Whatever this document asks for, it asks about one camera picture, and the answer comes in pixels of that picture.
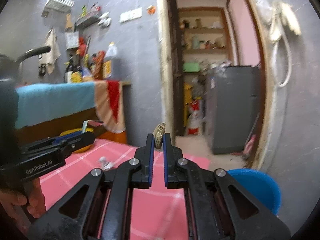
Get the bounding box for person's left hand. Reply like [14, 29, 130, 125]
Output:
[1, 178, 46, 234]

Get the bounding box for yellow plastic bowl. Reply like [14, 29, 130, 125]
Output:
[57, 128, 95, 153]

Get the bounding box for teal orange red towel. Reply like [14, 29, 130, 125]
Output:
[16, 80, 125, 133]

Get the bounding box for blue plastic bucket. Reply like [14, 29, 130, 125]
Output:
[228, 168, 281, 216]

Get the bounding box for pink checked tablecloth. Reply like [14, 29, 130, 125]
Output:
[39, 138, 211, 240]

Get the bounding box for dark sauce bottle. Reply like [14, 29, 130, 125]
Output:
[65, 54, 74, 83]

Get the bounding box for orange snack bag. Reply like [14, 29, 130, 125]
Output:
[93, 50, 106, 80]

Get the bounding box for large oil jug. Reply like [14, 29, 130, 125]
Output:
[103, 42, 120, 80]

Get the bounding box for hanging beige cloth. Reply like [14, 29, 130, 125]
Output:
[39, 28, 61, 74]

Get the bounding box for red white rice sack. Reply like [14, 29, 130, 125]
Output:
[186, 98, 203, 136]

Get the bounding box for grey washing machine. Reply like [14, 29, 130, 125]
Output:
[205, 66, 260, 154]

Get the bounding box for green box on shelf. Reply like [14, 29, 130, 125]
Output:
[183, 62, 201, 73]

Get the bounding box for wooden shelf unit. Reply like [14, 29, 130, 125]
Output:
[177, 6, 234, 68]

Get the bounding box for white rubber gloves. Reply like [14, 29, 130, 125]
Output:
[269, 0, 302, 43]

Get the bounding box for black pan with handle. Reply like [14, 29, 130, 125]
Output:
[0, 46, 51, 80]

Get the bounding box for grey wall shelf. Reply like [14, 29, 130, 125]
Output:
[74, 14, 100, 31]

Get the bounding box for white wall switch plate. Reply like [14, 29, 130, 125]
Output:
[119, 7, 142, 23]

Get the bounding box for white wall basket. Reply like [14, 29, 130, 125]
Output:
[41, 0, 74, 17]

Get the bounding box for white hose loop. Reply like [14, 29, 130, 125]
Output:
[271, 17, 293, 88]

